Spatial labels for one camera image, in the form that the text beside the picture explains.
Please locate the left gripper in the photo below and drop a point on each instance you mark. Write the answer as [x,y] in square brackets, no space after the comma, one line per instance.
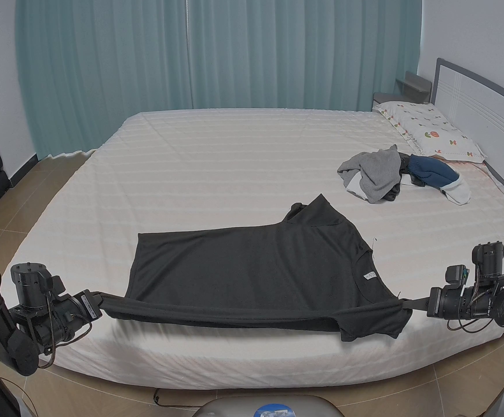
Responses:
[76,313]

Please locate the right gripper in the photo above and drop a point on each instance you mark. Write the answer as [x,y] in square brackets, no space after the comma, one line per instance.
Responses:
[445,303]

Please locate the black T-shirt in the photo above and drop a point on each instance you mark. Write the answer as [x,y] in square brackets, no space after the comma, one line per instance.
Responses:
[256,276]

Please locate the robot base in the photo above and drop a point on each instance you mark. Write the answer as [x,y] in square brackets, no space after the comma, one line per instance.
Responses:
[269,406]

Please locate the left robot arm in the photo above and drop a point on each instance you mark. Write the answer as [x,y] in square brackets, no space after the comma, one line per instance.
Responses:
[21,345]

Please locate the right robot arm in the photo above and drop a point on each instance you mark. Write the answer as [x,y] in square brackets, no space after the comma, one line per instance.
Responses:
[489,259]

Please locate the pile of clothes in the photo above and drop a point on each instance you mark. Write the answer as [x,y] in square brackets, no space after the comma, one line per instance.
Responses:
[378,174]

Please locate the bed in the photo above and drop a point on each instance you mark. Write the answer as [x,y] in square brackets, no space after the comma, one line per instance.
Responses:
[234,167]

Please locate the white printed pillow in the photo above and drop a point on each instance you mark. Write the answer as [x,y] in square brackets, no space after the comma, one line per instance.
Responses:
[430,130]

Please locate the grey bedside table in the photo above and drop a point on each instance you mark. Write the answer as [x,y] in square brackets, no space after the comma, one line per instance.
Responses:
[410,85]

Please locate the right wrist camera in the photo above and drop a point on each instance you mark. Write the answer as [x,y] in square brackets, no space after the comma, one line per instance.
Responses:
[456,275]

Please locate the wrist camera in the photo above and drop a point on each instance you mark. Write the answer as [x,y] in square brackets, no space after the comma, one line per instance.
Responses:
[55,286]
[456,275]

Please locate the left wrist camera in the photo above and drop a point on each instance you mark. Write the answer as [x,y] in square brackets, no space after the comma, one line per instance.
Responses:
[55,286]

